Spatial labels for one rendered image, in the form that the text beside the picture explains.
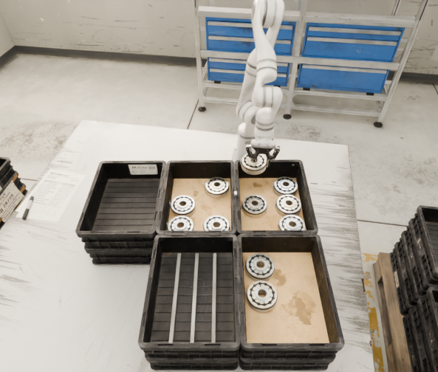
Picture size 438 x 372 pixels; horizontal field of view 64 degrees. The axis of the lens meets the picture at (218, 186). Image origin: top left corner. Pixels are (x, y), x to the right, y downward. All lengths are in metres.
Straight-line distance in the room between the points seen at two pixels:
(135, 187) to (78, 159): 0.54
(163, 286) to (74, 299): 0.38
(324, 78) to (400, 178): 1.04
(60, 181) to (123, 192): 0.45
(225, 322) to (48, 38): 4.22
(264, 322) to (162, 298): 0.36
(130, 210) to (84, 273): 0.31
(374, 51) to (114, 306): 2.65
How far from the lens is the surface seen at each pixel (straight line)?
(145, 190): 1.60
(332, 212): 1.72
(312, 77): 3.24
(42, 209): 1.87
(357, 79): 3.29
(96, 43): 4.62
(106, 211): 1.57
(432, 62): 4.37
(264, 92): 1.23
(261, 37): 1.31
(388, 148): 3.35
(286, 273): 1.33
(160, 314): 1.27
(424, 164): 3.32
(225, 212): 1.47
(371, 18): 3.08
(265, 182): 1.60
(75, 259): 1.62
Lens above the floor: 1.98
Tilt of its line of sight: 47 degrees down
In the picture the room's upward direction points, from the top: 1 degrees counter-clockwise
